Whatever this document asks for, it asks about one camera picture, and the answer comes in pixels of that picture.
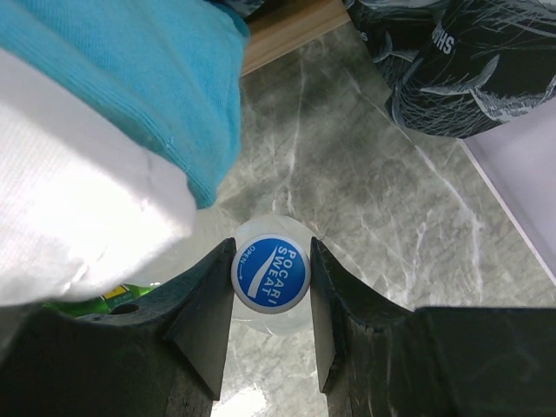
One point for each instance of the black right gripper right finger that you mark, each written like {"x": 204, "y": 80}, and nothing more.
{"x": 375, "y": 358}

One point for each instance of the teal cloth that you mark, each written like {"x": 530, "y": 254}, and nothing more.
{"x": 166, "y": 73}

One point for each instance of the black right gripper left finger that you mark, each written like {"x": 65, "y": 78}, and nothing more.
{"x": 162, "y": 354}

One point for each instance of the wooden clothes rack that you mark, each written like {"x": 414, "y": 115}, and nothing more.
{"x": 279, "y": 27}

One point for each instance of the dark leaf print shirt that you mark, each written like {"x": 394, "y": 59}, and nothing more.
{"x": 460, "y": 68}

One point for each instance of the dark green Perrier bottle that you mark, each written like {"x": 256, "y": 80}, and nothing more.
{"x": 103, "y": 304}

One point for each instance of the white hanging shirt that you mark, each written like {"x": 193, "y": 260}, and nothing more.
{"x": 83, "y": 208}

